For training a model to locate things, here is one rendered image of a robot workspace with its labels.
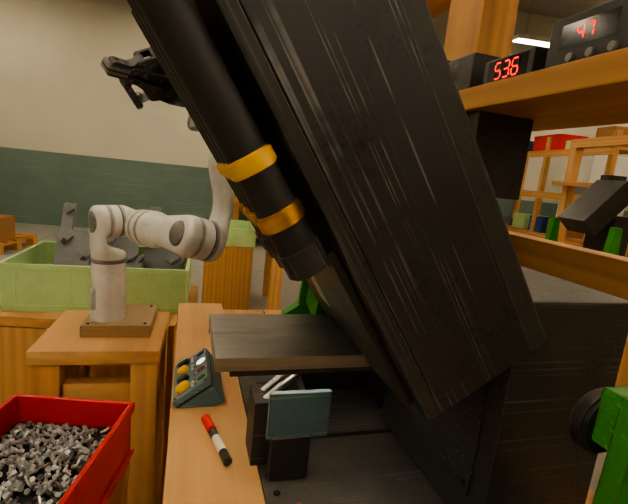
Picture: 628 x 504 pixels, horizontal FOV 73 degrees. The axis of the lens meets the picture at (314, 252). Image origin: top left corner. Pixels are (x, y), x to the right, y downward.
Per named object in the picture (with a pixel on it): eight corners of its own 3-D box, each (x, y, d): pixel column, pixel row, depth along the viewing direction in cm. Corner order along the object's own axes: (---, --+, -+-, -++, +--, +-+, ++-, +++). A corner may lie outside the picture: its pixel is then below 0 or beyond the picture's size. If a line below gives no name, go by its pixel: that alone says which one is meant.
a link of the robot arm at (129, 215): (170, 245, 110) (133, 248, 103) (123, 234, 128) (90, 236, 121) (169, 210, 109) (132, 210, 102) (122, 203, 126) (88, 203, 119)
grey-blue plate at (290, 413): (263, 482, 64) (271, 396, 61) (261, 472, 66) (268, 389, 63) (323, 475, 67) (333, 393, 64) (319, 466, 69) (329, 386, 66)
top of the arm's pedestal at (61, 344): (25, 366, 107) (25, 351, 107) (66, 321, 138) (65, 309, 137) (159, 364, 115) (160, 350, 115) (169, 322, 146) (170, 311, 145)
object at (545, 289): (473, 547, 56) (522, 300, 50) (378, 416, 85) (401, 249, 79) (581, 527, 62) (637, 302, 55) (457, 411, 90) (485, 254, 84)
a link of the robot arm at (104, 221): (97, 207, 112) (97, 270, 116) (132, 207, 119) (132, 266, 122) (83, 202, 118) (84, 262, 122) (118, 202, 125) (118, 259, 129)
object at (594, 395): (575, 458, 47) (590, 396, 46) (553, 441, 50) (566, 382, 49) (626, 452, 49) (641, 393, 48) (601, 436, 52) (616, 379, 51)
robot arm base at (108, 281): (89, 323, 119) (88, 264, 116) (93, 312, 128) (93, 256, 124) (125, 322, 123) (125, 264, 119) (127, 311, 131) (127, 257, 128)
